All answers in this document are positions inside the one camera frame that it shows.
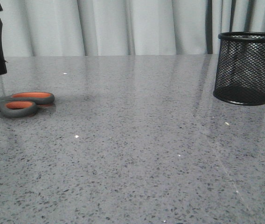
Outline grey orange handled scissors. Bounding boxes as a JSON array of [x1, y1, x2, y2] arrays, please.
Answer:
[[0, 92, 55, 118]]

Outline black mesh pen bucket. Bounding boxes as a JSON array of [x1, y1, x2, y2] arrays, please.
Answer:
[[213, 32, 265, 105]]

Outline grey pleated curtain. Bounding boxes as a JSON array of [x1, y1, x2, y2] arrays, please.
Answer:
[[0, 0, 265, 56]]

